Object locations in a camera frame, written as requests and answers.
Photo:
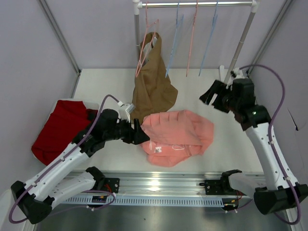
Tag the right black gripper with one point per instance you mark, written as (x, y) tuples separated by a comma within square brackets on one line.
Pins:
[(219, 96)]

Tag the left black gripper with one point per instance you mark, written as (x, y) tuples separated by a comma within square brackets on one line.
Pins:
[(136, 136)]

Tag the pink pleated skirt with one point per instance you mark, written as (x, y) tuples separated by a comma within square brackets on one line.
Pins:
[(176, 136)]

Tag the blue wire hanger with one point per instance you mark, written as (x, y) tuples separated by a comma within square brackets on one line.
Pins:
[(178, 25), (214, 21)]

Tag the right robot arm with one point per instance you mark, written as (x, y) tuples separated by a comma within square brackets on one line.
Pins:
[(282, 190)]

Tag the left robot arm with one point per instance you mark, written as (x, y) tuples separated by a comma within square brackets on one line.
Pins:
[(38, 196)]

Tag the brown skirt on hanger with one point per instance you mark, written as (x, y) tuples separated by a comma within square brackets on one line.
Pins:
[(153, 92)]

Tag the pink hanger holding brown skirt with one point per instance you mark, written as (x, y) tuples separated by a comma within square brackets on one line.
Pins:
[(144, 47)]

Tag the red garment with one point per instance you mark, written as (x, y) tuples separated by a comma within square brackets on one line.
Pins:
[(63, 124)]

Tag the white metal clothes rack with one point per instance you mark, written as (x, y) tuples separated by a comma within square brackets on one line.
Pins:
[(254, 7)]

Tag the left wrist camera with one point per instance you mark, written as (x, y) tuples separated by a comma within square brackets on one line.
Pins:
[(125, 109)]

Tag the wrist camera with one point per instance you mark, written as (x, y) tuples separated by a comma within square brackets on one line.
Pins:
[(125, 109), (236, 74)]

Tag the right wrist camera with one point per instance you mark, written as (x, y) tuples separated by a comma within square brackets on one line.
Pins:
[(236, 74)]

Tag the pink wire hanger middle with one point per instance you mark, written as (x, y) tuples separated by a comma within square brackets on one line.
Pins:
[(191, 40)]

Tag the slotted cable duct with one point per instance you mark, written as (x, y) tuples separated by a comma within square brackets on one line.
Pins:
[(145, 201)]

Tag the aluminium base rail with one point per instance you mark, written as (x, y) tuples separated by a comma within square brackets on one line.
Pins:
[(162, 183)]

